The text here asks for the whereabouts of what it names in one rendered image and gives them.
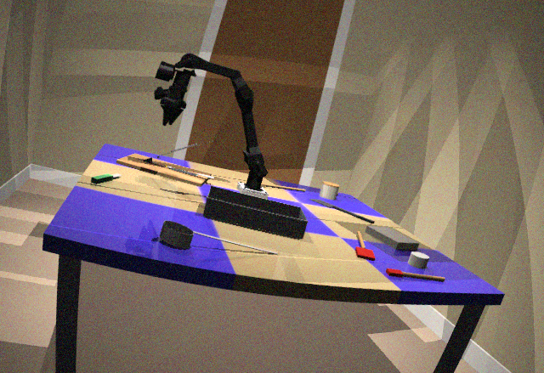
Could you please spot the white short cylinder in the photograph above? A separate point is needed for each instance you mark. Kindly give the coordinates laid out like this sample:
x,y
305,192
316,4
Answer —
x,y
418,260

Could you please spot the light orange flat square board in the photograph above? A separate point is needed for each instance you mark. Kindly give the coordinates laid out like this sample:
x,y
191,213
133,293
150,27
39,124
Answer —
x,y
166,172

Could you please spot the red spatula with wooden handle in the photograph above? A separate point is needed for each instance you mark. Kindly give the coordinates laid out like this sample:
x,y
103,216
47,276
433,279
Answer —
x,y
363,252

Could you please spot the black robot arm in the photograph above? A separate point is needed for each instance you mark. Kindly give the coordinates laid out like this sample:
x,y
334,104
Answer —
x,y
244,96

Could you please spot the black flat bar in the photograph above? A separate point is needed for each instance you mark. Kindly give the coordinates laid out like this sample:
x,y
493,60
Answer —
x,y
324,203

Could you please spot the grey saucepan with long handle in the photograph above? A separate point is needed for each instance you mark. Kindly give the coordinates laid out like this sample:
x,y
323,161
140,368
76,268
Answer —
x,y
179,235

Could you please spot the grey cylindrical jar with orange lid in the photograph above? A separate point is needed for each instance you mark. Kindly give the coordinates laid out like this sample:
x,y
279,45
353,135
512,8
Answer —
x,y
329,190

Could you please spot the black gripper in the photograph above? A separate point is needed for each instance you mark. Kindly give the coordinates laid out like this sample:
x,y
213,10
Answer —
x,y
172,105

